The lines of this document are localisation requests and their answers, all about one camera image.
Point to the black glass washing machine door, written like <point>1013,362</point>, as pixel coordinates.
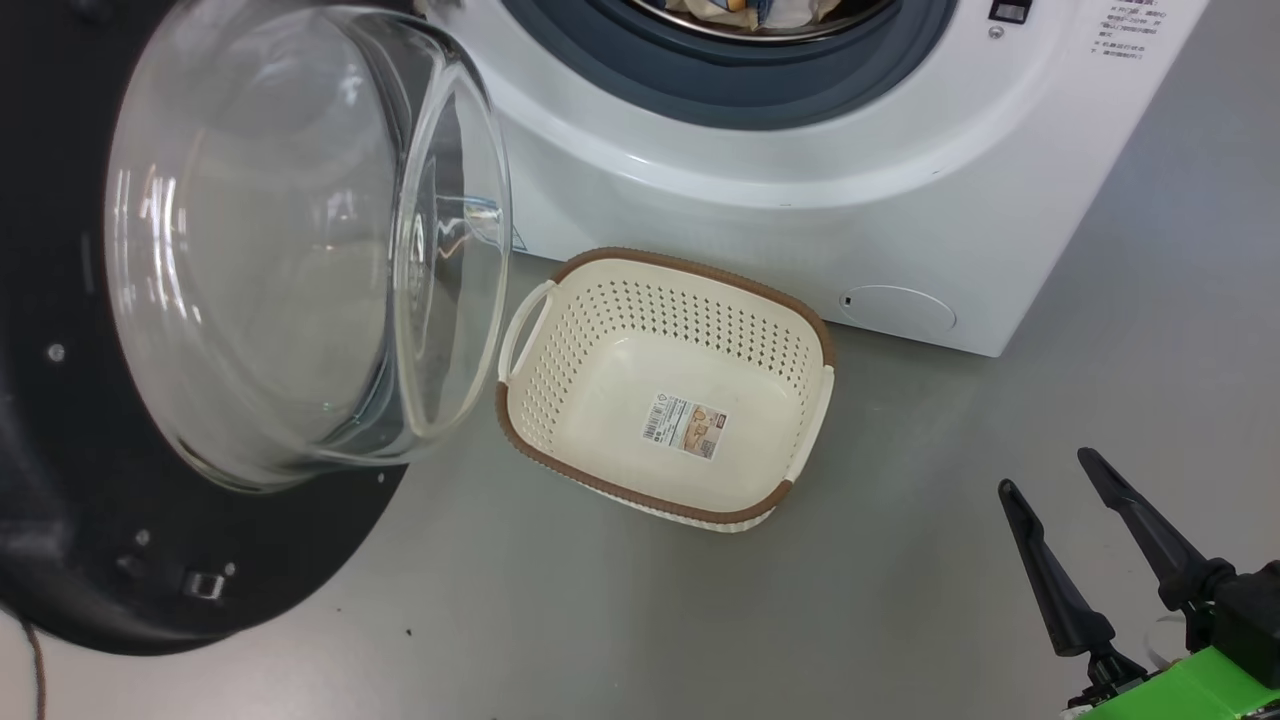
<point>300,250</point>

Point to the cream orange black cloth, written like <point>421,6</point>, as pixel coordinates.
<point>700,8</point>

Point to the cream perforated laundry basket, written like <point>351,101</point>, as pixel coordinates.
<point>620,480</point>

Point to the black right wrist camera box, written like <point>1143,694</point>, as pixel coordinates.
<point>1250,620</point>

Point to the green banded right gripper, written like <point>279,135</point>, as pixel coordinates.
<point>1190,695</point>

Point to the blue cartoon print garment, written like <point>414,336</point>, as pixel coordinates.
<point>765,10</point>

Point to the round white filter cover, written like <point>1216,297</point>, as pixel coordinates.
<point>897,312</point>

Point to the blue energy label sticker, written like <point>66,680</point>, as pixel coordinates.
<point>517,238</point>

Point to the white washing machine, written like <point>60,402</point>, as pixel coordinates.
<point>800,200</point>

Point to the basket product sticker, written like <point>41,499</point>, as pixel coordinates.
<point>684,426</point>

